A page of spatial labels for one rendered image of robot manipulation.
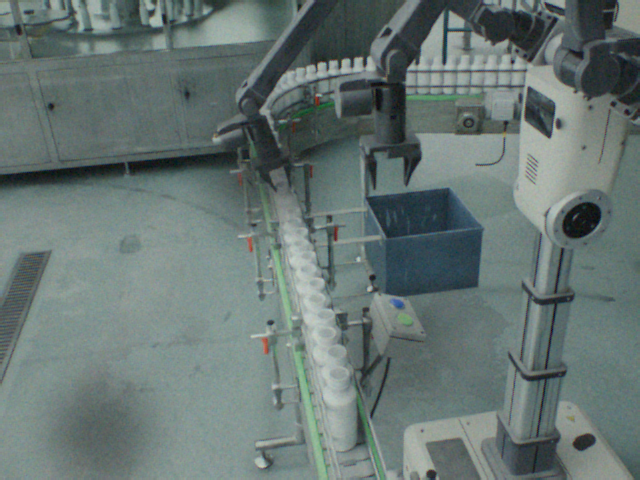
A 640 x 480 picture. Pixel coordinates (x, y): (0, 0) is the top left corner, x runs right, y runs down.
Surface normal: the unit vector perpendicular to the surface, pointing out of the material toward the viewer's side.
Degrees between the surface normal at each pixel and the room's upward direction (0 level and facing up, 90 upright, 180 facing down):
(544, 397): 90
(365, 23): 90
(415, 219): 90
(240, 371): 0
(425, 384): 0
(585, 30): 77
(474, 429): 0
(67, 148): 90
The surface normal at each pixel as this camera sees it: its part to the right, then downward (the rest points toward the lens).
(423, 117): -0.15, 0.50
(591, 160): 0.18, 0.64
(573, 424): -0.04, -0.87
